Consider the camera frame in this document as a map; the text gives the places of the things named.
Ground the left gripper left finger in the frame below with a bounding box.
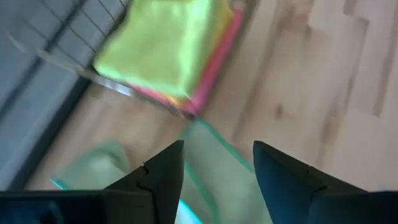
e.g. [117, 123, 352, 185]
[104, 139, 185, 224]

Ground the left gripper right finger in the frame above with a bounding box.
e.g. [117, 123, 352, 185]
[252, 140, 368, 224]

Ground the pink microfiber towel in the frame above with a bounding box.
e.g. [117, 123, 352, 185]
[130, 9, 245, 116]

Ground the sage green microfiber towel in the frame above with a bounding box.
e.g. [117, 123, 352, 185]
[49, 118, 274, 224]

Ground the lime green microfiber towel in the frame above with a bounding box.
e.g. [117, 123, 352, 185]
[92, 0, 234, 99]

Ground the black aluminium table frame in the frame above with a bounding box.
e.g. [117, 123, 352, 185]
[7, 77, 94, 191]

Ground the copper wire basket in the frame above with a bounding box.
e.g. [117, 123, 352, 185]
[6, 0, 259, 122]

